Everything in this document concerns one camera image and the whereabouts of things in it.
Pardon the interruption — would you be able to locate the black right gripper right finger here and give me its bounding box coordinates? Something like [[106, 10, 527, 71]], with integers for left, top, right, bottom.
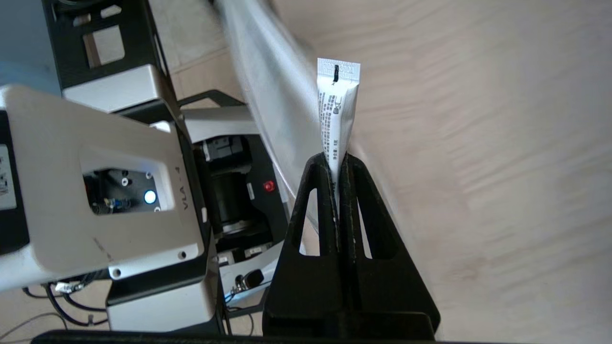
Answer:
[[339, 153, 441, 341]]

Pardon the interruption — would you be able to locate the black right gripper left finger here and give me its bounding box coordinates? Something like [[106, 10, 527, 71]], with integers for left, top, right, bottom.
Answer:
[[262, 153, 346, 338]]

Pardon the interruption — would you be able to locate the white horse-print zipper pouch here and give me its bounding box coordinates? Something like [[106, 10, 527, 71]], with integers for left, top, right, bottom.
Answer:
[[213, 0, 335, 235]]

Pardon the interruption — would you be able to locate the black key fob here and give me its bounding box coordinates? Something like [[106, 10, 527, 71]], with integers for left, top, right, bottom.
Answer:
[[232, 269, 266, 293]]

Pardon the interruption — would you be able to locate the black labelled robot bracket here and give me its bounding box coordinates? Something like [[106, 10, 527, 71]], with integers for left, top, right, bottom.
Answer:
[[0, 110, 30, 256]]

